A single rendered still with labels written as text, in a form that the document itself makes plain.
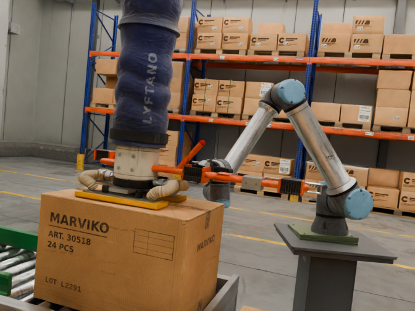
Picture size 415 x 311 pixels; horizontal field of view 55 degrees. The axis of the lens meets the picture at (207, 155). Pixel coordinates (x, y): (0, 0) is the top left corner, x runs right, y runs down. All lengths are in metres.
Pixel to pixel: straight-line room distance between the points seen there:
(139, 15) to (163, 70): 0.21
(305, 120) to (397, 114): 6.73
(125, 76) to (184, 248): 0.65
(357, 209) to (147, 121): 1.05
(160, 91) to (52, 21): 12.04
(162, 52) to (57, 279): 0.92
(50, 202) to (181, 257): 0.55
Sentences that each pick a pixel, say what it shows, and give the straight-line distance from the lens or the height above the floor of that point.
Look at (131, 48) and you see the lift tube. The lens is 1.51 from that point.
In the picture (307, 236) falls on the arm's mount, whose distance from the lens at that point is 2.08.
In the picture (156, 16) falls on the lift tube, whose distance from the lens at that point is 1.51.
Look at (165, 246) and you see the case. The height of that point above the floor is 0.85.
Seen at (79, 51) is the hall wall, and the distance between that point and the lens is 12.62.
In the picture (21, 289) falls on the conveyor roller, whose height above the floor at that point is 0.54.
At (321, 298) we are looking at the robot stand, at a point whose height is 0.47.
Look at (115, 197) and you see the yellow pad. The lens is 1.46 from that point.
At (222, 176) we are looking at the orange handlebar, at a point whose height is 1.08.
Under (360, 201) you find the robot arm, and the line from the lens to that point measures 1.96.
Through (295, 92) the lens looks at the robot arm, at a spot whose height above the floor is 1.45.
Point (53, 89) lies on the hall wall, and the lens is 13.03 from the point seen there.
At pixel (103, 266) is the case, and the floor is 0.73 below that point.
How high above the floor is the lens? 1.23
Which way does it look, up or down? 3 degrees down
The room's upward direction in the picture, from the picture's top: 6 degrees clockwise
